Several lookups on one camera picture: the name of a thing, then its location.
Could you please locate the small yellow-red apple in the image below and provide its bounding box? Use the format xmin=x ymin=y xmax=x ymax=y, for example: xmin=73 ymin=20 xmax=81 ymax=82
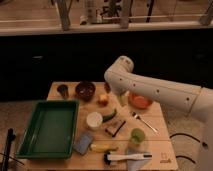
xmin=98 ymin=94 xmax=109 ymax=106

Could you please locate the white black-bristled brush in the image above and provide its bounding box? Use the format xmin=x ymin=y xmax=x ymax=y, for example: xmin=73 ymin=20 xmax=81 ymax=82
xmin=104 ymin=152 xmax=152 ymax=165

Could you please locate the black tripod stand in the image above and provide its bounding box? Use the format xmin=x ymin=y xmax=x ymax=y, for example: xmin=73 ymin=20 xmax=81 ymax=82
xmin=0 ymin=128 xmax=21 ymax=171

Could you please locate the brown rectangular box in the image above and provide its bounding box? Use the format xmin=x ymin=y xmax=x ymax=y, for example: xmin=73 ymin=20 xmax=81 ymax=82
xmin=105 ymin=118 xmax=126 ymax=137

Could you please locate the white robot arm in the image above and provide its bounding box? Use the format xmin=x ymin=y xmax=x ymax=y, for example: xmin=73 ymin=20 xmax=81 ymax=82
xmin=104 ymin=56 xmax=213 ymax=171

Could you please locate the white paper cup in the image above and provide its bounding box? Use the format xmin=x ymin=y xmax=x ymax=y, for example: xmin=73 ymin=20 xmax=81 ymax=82
xmin=86 ymin=112 xmax=103 ymax=130

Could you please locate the yellow banana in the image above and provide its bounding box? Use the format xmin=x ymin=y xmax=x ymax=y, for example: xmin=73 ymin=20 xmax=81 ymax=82
xmin=90 ymin=144 xmax=118 ymax=152

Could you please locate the grey folded cloth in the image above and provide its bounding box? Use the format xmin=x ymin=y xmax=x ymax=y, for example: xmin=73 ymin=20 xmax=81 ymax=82
xmin=125 ymin=148 xmax=149 ymax=171

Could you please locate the orange plastic bowl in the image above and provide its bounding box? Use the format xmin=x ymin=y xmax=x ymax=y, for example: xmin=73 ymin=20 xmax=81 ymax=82
xmin=128 ymin=92 xmax=153 ymax=109

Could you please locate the green chili pepper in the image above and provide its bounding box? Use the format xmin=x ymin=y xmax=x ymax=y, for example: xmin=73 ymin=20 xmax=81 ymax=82
xmin=103 ymin=109 xmax=117 ymax=122

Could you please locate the small dark cup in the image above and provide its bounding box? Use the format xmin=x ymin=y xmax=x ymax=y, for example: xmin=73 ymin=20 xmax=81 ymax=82
xmin=57 ymin=84 xmax=69 ymax=99

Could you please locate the black floor cable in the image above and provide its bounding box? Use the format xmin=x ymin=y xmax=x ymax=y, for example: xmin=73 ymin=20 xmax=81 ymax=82
xmin=169 ymin=132 xmax=202 ymax=165

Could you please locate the green plastic tray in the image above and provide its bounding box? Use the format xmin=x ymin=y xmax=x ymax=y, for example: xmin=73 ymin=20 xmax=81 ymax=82
xmin=16 ymin=100 xmax=79 ymax=159

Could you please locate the dark brown bowl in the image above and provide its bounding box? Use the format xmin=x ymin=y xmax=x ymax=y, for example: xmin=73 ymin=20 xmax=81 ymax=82
xmin=75 ymin=81 xmax=96 ymax=101

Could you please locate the blue sponge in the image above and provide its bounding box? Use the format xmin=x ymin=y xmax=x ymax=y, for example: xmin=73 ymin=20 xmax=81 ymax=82
xmin=74 ymin=132 xmax=94 ymax=155

